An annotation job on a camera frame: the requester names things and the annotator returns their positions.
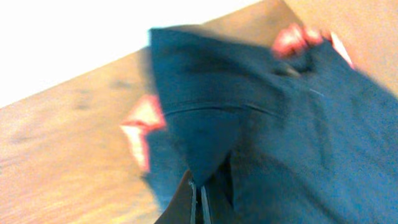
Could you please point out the navy blue shorts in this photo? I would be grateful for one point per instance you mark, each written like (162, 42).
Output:
(309, 139)

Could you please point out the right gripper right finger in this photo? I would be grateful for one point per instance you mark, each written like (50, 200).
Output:
(217, 197)

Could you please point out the red t-shirt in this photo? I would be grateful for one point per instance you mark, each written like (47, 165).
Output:
(146, 116)

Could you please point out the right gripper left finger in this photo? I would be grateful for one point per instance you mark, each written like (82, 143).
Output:
(182, 207)

